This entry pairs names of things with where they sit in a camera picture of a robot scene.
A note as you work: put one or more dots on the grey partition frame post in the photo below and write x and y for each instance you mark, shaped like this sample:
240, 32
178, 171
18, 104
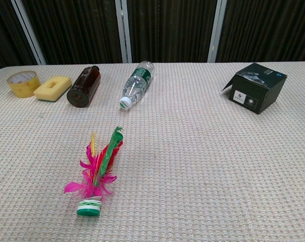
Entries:
123, 30
28, 30
216, 30

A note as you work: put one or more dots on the black cardboard box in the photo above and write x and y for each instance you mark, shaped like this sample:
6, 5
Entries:
258, 88

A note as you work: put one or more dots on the colourful feather shuttlecock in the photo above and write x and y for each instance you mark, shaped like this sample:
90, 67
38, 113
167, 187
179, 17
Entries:
92, 186

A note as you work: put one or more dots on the yellow sponge with green pad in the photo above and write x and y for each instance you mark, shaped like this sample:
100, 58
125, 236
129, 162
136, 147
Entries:
52, 88

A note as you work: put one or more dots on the clear water bottle green label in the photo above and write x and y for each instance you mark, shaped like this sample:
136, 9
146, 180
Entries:
138, 82

